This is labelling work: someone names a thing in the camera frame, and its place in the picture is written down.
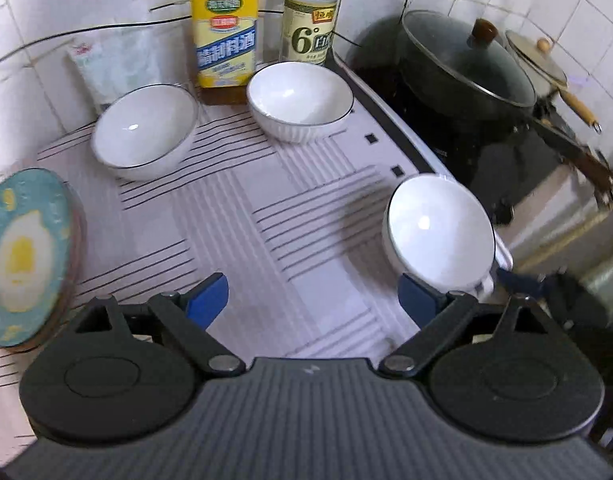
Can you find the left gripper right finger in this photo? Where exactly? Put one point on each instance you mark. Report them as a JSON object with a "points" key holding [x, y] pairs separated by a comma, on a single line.
{"points": [[440, 316]]}

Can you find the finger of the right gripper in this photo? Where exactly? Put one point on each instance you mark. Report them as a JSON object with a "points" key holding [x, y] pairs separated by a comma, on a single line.
{"points": [[535, 286]]}

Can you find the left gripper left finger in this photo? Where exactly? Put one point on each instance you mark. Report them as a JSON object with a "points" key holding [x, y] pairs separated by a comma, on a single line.
{"points": [[186, 318]]}

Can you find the white ribbed bowl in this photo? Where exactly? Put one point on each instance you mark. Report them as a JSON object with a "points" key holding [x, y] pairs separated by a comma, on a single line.
{"points": [[436, 231], [147, 133], [299, 103]]}

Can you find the teal egg plate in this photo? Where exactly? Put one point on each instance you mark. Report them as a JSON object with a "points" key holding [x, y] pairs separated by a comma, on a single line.
{"points": [[35, 241]]}

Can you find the gas stove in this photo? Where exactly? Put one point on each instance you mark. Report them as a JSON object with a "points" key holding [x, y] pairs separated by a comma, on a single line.
{"points": [[500, 166]]}

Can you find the striped white table mat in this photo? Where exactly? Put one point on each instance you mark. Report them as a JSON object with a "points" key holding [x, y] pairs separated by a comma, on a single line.
{"points": [[297, 232]]}

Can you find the black wok with lid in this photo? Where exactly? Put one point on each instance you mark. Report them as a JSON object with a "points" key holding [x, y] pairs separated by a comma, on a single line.
{"points": [[462, 64]]}

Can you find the white salt bag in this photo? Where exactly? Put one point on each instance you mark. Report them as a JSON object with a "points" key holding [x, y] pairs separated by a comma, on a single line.
{"points": [[114, 63]]}

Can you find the yellow cooking wine bottle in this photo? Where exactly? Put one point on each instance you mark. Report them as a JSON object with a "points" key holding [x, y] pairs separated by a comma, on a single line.
{"points": [[225, 34]]}

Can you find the white vinegar bottle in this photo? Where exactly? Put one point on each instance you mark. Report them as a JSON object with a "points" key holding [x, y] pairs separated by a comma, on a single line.
{"points": [[307, 30]]}

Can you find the small pan wooden handle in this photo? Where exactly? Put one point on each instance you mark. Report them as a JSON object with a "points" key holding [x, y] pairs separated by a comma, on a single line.
{"points": [[548, 78]]}

